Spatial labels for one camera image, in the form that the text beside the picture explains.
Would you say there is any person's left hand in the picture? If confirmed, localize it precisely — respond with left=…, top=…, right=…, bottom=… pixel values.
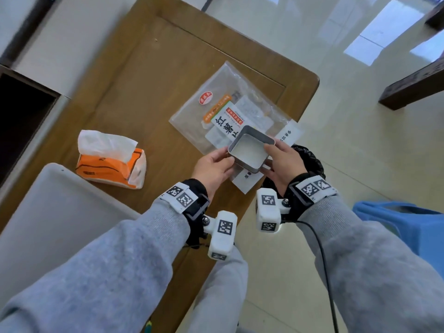
left=191, top=146, right=236, bottom=202

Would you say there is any person's right hand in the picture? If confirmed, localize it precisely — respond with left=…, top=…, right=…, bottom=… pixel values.
left=258, top=139, right=308, bottom=198

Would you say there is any square metal tin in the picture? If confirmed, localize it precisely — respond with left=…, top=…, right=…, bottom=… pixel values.
left=227, top=125, right=276, bottom=174

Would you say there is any large white tray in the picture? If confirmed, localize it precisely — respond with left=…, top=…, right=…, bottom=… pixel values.
left=0, top=162, right=141, bottom=306

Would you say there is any person's right forearm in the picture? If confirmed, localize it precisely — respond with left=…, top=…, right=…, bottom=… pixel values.
left=298, top=196, right=444, bottom=333

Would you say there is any person's left forearm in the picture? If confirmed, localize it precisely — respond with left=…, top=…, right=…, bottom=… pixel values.
left=0, top=199, right=191, bottom=333

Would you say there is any person's left leg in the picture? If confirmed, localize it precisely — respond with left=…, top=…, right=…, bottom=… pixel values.
left=187, top=246, right=250, bottom=333

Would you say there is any white marker right wrist tracker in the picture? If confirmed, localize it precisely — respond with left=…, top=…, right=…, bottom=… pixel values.
left=255, top=173, right=338, bottom=234

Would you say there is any white marker wrist tracker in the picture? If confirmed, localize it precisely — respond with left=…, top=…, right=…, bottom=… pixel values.
left=158, top=179, right=239, bottom=262
left=255, top=173, right=338, bottom=234

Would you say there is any white marker left wrist tracker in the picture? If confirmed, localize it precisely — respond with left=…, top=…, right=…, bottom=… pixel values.
left=158, top=179, right=239, bottom=262

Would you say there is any clear plastic labelled bag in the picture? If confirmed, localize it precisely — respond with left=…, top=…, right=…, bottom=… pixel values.
left=169, top=61, right=306, bottom=195

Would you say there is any orange tissue pack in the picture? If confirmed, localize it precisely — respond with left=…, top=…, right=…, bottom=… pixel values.
left=75, top=129, right=148, bottom=190

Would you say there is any blue plastic stool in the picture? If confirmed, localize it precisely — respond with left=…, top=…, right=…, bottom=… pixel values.
left=352, top=201, right=444, bottom=271

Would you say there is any dark wooden furniture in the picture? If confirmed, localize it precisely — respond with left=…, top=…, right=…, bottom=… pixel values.
left=378, top=55, right=444, bottom=111

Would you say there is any black right tracker cable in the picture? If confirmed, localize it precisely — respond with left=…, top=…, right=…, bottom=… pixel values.
left=295, top=220, right=340, bottom=333

